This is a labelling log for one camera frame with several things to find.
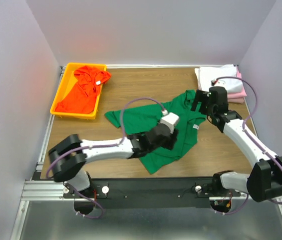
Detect white folded t shirt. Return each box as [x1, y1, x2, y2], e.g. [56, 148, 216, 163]
[194, 64, 244, 94]

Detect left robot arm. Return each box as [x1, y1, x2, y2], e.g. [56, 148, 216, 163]
[46, 123, 179, 198]

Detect green t shirt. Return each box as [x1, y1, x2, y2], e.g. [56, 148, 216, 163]
[104, 89, 209, 175]

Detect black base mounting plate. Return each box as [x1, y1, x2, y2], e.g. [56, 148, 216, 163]
[56, 176, 241, 210]

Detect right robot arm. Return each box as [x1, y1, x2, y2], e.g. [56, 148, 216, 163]
[191, 86, 282, 202]

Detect aluminium frame rail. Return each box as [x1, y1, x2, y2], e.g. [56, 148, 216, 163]
[20, 66, 68, 201]

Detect yellow plastic bin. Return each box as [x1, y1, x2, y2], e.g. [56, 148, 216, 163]
[49, 62, 108, 120]

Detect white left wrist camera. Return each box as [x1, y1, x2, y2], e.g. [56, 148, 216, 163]
[159, 112, 180, 133]

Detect orange t shirt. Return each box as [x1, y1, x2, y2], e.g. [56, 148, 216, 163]
[54, 65, 112, 115]

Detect pink folded t shirt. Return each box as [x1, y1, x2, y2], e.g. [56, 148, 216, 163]
[197, 66, 247, 104]

